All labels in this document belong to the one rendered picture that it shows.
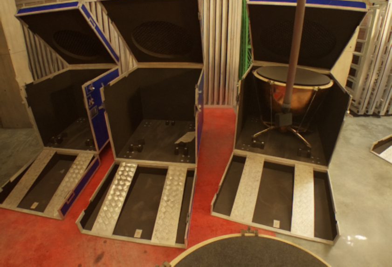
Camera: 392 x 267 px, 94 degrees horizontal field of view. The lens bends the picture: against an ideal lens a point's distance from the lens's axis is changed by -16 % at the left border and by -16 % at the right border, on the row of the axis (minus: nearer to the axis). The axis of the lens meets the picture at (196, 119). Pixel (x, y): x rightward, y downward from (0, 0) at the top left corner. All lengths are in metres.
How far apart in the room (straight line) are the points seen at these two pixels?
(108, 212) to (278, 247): 1.50
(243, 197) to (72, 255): 1.47
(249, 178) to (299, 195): 0.49
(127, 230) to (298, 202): 1.47
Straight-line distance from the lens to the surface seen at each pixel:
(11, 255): 2.21
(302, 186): 2.25
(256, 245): 0.87
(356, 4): 2.22
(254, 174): 2.23
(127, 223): 1.96
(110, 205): 2.06
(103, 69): 3.11
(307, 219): 2.07
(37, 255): 2.09
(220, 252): 0.84
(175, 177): 2.09
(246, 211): 1.99
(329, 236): 2.08
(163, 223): 1.86
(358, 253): 2.11
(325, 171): 2.51
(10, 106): 4.26
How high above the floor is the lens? 1.52
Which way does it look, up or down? 26 degrees down
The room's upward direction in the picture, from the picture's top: straight up
